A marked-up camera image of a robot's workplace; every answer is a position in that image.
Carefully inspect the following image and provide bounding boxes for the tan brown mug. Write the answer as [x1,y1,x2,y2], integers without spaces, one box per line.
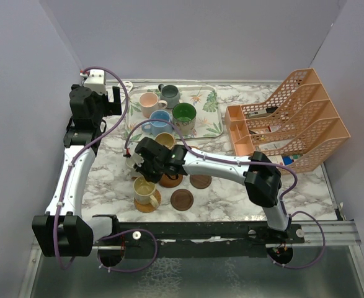
[154,132,176,150]

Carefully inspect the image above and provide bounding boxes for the yellow mug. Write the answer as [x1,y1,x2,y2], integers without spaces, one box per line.
[133,176,159,209]

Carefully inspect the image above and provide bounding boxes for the pink mug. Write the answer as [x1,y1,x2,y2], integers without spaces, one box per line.
[139,92,167,118]

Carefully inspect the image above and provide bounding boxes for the dark walnut coaster front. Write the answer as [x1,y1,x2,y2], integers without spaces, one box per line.
[170,189,193,211]

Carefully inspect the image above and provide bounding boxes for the dark walnut coaster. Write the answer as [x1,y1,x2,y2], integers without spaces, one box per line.
[170,189,193,211]
[190,174,212,189]

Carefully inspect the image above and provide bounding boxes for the white cream mug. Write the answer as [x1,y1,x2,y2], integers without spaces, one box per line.
[125,158,141,180]

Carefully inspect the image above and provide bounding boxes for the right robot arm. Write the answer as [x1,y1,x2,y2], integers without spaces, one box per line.
[131,137,291,243]

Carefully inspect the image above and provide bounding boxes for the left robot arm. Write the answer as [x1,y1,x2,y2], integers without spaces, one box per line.
[32,84,122,257]

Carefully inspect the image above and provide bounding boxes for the large brown wood coaster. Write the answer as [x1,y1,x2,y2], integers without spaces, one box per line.
[159,174,183,188]

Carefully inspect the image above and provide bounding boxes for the woven rattan coaster front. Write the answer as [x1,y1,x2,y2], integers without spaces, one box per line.
[134,190,162,213]

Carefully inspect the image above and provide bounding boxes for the white barcode tag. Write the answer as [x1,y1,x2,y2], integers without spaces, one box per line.
[107,80,134,106]

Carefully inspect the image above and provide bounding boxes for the light blue mug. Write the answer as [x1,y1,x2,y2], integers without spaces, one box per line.
[141,110,173,137]

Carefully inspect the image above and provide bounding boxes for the green floral mug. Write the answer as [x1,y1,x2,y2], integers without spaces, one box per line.
[172,102,197,136]

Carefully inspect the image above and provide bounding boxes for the grey blue mug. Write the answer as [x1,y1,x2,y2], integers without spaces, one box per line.
[158,84,180,109]

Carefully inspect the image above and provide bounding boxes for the stapler box in organizer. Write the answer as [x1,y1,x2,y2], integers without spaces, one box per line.
[247,107,278,119]

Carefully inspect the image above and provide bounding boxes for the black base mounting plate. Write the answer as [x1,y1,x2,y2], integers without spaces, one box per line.
[90,214,306,260]

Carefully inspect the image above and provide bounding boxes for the orange plastic file organizer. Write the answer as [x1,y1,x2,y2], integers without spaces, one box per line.
[225,68,350,173]

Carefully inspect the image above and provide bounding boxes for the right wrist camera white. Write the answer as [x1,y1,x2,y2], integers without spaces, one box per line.
[125,150,144,168]

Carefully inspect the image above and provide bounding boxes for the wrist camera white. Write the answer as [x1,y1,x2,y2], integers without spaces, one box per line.
[125,150,144,168]
[83,69,107,95]

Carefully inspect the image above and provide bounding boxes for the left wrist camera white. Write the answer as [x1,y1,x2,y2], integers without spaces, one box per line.
[83,69,107,95]

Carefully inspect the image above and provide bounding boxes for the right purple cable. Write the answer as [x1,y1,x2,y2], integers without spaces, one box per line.
[123,119,326,269]

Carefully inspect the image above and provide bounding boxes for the purple cable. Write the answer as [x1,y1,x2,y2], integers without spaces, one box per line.
[53,65,159,273]
[123,119,326,269]

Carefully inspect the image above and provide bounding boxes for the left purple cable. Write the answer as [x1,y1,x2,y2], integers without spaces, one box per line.
[53,65,159,273]

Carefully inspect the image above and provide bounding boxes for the aluminium rail frame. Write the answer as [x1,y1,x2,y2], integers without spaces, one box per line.
[17,81,364,298]

